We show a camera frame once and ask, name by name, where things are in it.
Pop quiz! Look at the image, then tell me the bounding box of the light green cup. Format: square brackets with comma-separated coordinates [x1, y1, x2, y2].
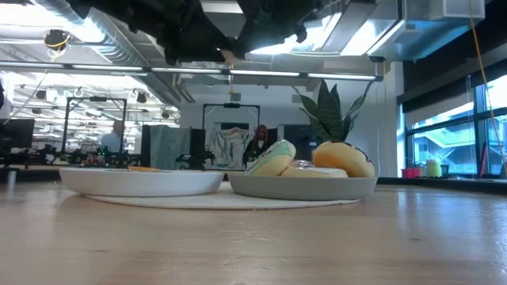
[425, 158, 443, 179]

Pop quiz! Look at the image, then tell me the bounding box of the light blue iced donut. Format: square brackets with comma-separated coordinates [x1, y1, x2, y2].
[244, 139, 297, 177]

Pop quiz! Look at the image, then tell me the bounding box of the black computer monitor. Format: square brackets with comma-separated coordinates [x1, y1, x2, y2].
[0, 118, 36, 150]

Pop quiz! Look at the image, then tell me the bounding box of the black yellow ceiling device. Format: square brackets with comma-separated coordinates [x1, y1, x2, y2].
[43, 28, 72, 53]

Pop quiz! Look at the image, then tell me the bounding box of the patterned hanging cloth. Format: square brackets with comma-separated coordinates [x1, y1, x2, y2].
[205, 126, 257, 171]

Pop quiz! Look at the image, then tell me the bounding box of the grey plate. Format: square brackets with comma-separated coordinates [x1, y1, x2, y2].
[227, 173, 379, 202]

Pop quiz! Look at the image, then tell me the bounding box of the yellow hanging cable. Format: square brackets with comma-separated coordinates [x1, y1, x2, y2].
[468, 0, 507, 169]

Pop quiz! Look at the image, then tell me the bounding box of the grey draped cloth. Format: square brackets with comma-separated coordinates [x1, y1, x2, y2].
[147, 124, 192, 171]

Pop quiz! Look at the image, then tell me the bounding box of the black frame with camera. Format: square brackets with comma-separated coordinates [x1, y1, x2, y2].
[202, 102, 261, 172]

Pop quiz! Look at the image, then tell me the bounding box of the chocolate iced yellow donut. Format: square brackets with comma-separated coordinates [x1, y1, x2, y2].
[312, 140, 376, 179]

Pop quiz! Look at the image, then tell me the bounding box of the tall black metal frame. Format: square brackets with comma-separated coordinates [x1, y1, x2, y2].
[62, 96, 128, 160]

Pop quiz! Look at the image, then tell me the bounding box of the white plate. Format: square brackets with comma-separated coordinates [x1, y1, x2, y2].
[58, 167, 226, 198]

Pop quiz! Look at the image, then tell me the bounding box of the black framed window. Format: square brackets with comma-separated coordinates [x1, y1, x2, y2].
[396, 73, 507, 179]

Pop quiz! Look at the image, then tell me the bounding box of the white quilted round mat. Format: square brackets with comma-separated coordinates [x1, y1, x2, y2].
[82, 180, 360, 210]

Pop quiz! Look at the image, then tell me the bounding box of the green snake plant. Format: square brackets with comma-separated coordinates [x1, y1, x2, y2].
[292, 78, 375, 144]

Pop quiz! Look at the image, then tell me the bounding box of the long ceiling light bar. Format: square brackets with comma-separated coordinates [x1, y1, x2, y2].
[0, 60, 384, 82]

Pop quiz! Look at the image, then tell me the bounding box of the pink striped iced donut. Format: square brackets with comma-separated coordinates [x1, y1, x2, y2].
[280, 159, 350, 179]

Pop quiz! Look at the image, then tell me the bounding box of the silver ceiling duct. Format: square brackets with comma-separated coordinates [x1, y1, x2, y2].
[35, 0, 196, 105]

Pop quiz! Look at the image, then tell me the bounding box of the dark cabinet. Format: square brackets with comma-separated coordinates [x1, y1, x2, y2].
[276, 123, 321, 162]

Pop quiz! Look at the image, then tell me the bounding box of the person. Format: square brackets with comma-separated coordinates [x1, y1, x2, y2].
[100, 120, 126, 154]
[242, 123, 275, 168]

